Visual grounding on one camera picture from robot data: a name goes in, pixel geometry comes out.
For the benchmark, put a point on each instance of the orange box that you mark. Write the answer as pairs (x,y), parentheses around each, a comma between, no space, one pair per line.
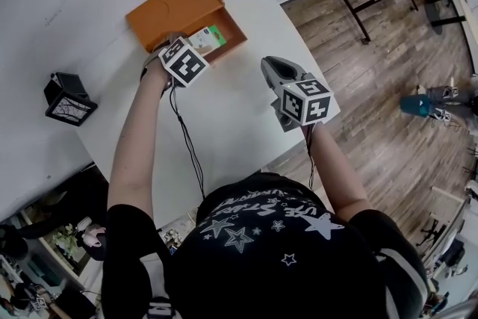
(175,3)

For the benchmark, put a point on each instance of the person's right forearm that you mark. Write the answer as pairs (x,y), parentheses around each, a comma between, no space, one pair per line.
(336,168)

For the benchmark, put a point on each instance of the pink white toy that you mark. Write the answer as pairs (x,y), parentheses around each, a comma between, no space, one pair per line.
(92,235)

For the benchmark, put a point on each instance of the blue waste bin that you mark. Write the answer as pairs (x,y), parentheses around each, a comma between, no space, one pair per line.
(412,106)

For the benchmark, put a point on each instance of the whiteboard on black stand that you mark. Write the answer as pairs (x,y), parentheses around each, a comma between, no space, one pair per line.
(351,11)

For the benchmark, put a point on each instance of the green white small package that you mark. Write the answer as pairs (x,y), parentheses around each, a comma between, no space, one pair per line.
(209,36)

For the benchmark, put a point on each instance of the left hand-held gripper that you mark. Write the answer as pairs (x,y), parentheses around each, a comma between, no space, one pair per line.
(185,63)

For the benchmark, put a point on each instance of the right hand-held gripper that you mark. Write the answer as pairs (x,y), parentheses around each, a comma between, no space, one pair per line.
(306,101)

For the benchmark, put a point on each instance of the person's black star-print shirt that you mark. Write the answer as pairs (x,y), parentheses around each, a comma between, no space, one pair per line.
(261,272)

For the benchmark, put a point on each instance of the person's left forearm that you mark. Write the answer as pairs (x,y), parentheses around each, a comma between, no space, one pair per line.
(130,145)

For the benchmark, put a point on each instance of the white flowers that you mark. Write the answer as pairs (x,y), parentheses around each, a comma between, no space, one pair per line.
(67,241)

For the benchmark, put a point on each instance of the black picture frame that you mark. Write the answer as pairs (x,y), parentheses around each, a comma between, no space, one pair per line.
(69,110)

